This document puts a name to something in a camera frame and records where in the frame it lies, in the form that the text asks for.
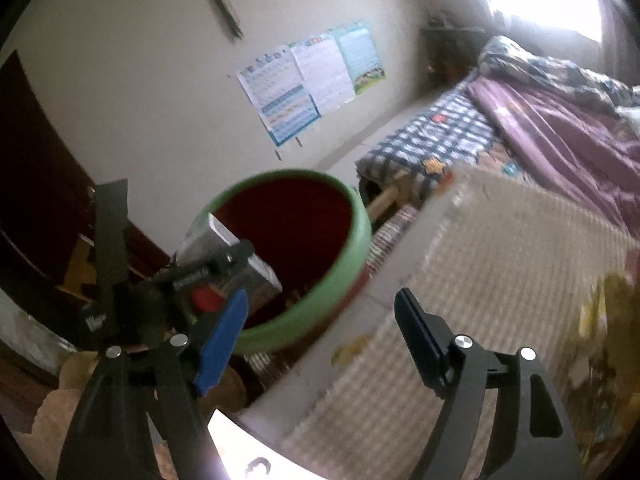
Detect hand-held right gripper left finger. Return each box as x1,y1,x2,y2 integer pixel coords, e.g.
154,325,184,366
55,288,249,480

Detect blue checked bedsheet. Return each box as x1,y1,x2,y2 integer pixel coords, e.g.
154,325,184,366
356,80,501,196

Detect blue patchwork quilt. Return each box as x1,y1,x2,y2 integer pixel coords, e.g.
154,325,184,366
477,35,640,116

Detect yellow snack wrapper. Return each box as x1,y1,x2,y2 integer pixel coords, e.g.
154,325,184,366
577,270,640,391

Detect teal wall poster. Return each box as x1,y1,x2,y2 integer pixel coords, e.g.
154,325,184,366
332,20,387,96

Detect purple quilt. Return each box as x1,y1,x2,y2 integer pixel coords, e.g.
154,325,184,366
467,72,640,241

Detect dark wooden door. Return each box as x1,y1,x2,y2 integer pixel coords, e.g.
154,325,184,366
0,50,171,391

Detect blue and white wall poster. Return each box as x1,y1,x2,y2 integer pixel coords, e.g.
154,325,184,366
237,45,321,148

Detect dark bedside stand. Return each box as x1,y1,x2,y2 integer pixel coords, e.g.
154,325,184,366
422,17,488,86

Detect white glossy object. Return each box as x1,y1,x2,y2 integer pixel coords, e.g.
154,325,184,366
207,407,321,480

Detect wooden bed frame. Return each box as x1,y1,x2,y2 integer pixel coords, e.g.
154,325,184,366
367,170,416,221

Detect silver foil packet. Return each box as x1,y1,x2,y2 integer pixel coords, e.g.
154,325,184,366
177,212,283,311

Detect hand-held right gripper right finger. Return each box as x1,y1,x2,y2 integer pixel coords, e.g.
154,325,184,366
393,287,586,480

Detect tan fuzzy cloth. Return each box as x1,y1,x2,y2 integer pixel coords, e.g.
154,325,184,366
30,350,101,461

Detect long metal wall bracket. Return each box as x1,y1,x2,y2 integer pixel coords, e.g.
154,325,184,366
182,0,244,41

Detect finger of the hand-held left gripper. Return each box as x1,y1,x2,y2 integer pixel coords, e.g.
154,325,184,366
197,240,256,276

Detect green-rimmed red bin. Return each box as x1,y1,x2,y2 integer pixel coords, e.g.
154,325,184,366
182,167,373,356

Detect white text wall poster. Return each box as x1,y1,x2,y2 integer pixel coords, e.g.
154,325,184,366
289,32,357,116

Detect beige plaid mat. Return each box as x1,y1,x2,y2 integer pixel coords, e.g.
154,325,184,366
240,165,640,480

